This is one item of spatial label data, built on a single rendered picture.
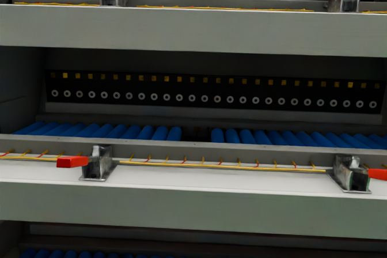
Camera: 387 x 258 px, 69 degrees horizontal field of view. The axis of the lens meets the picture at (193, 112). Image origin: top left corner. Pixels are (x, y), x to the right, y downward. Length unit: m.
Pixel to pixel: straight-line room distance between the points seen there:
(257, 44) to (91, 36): 0.19
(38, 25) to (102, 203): 0.21
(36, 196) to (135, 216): 0.10
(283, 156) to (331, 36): 0.14
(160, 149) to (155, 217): 0.08
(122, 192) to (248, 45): 0.21
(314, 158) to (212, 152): 0.12
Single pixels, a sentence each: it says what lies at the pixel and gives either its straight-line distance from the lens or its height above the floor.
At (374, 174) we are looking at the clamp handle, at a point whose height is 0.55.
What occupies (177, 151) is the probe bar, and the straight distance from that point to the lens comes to 0.33.
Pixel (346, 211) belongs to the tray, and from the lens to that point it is 0.33.
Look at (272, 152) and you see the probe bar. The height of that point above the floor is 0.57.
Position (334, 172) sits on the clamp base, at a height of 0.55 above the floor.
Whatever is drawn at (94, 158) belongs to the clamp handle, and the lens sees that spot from 0.30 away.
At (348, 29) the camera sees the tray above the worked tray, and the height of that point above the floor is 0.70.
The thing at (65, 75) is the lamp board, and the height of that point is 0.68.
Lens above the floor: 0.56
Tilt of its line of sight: 9 degrees up
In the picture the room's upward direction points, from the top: 2 degrees clockwise
